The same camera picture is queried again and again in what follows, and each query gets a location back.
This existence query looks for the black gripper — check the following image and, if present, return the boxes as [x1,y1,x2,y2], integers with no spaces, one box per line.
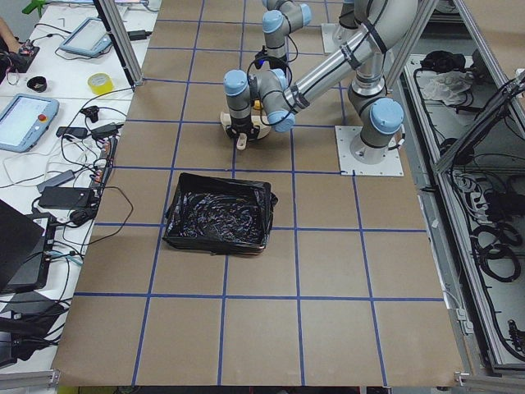
[227,118,258,138]
[254,47,287,70]

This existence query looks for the white plastic dustpan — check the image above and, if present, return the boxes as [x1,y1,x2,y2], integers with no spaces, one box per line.
[220,112,271,150]

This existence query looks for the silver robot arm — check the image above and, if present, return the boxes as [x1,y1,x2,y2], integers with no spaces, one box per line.
[254,0,313,71]
[223,0,418,164]

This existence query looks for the black lined trash bin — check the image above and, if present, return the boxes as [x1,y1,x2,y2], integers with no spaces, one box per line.
[163,172,278,254]

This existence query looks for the yellow tape roll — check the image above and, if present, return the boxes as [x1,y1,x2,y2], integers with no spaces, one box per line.
[87,72,114,96]

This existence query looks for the blue teach pendant tablet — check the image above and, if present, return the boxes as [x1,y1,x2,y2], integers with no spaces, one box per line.
[59,17,112,58]

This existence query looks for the crumpled white cloth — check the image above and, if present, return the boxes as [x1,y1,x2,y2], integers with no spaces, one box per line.
[422,71,473,106]

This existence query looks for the black power adapter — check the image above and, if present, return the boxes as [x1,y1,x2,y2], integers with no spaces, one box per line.
[39,186,94,209]

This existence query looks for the black laptop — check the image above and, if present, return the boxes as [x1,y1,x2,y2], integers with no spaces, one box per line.
[1,202,57,295]

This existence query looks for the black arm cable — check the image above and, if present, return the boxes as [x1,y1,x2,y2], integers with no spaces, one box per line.
[245,57,303,114]
[285,32,300,65]

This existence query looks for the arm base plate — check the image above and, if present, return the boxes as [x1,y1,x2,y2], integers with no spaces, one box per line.
[335,126,404,177]
[321,23,351,54]

